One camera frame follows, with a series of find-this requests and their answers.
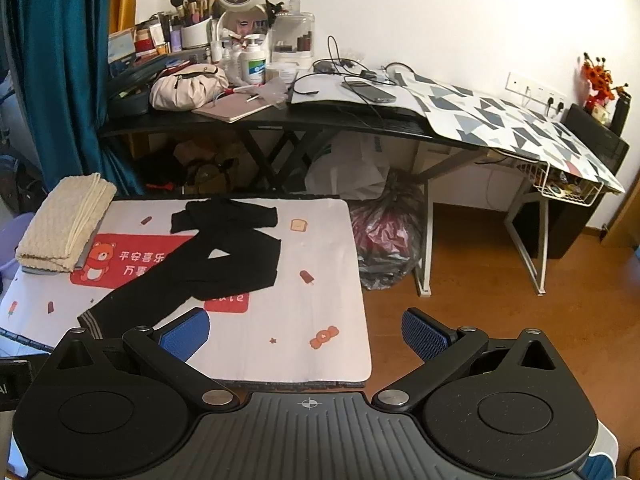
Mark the white plastic bag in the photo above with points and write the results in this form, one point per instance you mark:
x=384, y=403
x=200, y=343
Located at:
x=350, y=165

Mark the purple plastic basin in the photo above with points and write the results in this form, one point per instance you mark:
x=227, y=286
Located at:
x=12, y=240

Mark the teal curtain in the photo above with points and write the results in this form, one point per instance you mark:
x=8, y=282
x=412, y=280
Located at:
x=60, y=60

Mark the white cosmetic organiser box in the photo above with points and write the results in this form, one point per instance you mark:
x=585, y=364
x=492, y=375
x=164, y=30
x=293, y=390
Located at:
x=293, y=35

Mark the cream folded towel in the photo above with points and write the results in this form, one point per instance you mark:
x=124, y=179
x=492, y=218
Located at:
x=65, y=230

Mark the black desk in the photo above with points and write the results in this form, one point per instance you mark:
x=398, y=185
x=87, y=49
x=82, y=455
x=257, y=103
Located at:
x=165, y=122

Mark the black computer mouse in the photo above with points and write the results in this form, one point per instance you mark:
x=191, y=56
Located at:
x=325, y=66

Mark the wooden door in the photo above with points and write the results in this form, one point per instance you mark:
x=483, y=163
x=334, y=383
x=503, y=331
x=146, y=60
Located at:
x=625, y=230

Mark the white wall socket row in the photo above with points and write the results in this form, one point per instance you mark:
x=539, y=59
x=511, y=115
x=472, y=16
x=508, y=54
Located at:
x=535, y=91

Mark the clear plastic bag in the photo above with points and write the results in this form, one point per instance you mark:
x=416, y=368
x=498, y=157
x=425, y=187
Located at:
x=387, y=240

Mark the black round pot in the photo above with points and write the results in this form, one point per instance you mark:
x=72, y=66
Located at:
x=130, y=101

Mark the black pants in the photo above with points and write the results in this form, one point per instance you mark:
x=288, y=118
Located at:
x=225, y=260

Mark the grey smartphone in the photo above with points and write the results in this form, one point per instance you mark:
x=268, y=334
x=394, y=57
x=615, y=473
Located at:
x=370, y=91

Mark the beige pouch bag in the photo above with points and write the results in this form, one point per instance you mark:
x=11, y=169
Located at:
x=185, y=87

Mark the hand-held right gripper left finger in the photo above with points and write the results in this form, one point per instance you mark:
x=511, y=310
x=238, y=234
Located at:
x=182, y=336

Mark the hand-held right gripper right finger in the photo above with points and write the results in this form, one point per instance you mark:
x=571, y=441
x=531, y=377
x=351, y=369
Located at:
x=425, y=335

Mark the pink notebook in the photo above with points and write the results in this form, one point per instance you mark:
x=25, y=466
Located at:
x=232, y=108

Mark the white pump lotion bottle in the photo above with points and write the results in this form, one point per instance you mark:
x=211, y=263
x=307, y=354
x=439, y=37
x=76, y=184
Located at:
x=252, y=65

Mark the clear perfume bottle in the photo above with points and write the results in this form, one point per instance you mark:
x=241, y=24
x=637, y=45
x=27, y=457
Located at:
x=295, y=2

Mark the white makeup brush holder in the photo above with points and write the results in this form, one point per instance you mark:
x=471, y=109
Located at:
x=196, y=32

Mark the red orange flower decoration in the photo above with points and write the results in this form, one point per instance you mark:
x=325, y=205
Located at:
x=597, y=77

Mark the black cabinet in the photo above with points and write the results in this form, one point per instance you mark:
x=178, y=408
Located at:
x=595, y=145

